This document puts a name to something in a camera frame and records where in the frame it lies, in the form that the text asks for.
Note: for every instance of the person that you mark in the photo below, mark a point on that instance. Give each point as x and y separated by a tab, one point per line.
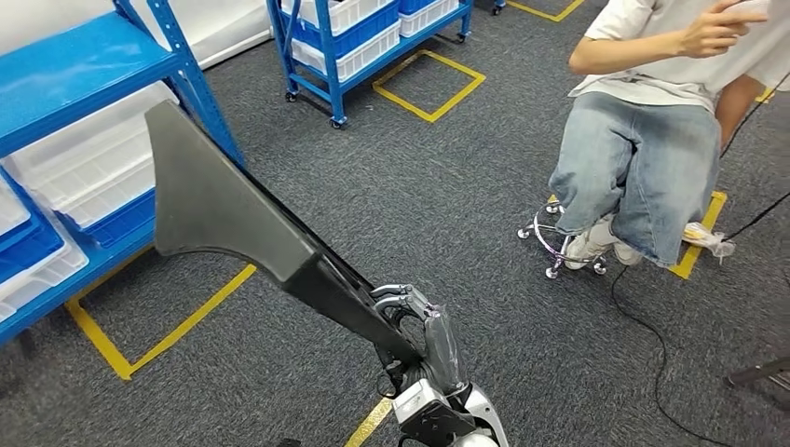
636	154

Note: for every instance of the blue wheeled storage rack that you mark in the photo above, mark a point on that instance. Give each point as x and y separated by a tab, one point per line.
327	68

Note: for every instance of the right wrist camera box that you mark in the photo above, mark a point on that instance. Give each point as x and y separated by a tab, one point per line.
419	401

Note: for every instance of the person's forearm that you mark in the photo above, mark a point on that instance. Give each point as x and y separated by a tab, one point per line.
623	52
737	108

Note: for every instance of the yellow floor tape line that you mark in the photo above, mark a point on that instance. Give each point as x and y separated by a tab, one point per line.
688	262
367	426
551	17

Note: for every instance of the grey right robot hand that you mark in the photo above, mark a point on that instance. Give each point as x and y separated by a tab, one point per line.
441	352

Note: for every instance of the clear plastic bag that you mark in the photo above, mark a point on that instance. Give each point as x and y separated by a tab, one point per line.
703	234

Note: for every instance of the person's hand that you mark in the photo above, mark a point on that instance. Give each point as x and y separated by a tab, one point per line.
710	34

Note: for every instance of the black furniture leg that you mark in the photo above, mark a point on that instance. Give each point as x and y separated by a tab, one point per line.
759	372

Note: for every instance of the yellow floor tape square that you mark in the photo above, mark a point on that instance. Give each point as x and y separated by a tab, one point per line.
401	103

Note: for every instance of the black plastic plate frame part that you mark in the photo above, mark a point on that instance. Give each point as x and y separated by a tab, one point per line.
210	191

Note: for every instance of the white handheld device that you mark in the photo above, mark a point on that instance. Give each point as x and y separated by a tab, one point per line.
747	7

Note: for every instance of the chrome wheeled stool base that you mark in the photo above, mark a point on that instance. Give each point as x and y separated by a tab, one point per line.
551	272

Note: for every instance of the blue metal shelf rack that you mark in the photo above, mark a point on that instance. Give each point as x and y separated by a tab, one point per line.
62	68

